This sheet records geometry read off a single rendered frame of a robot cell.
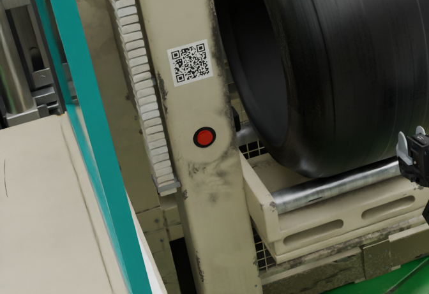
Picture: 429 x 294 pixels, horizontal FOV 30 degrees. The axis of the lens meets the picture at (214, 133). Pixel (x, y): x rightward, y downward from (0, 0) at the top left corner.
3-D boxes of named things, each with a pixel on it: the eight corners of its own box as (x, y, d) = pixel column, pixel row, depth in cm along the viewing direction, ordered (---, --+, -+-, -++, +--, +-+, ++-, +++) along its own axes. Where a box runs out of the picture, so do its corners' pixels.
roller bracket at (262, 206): (269, 246, 155) (262, 205, 150) (208, 150, 189) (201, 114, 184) (285, 240, 156) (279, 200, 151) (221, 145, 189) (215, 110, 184)
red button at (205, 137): (199, 147, 153) (196, 134, 151) (196, 143, 154) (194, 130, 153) (214, 143, 153) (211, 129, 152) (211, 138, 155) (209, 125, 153)
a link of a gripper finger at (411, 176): (413, 150, 141) (440, 168, 134) (414, 159, 142) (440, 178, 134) (389, 157, 141) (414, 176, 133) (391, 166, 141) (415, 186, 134)
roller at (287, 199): (271, 221, 158) (270, 205, 155) (263, 206, 161) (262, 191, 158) (429, 169, 164) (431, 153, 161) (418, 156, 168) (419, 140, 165)
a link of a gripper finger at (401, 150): (397, 120, 144) (423, 138, 136) (400, 149, 146) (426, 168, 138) (382, 125, 143) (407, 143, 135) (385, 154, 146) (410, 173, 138)
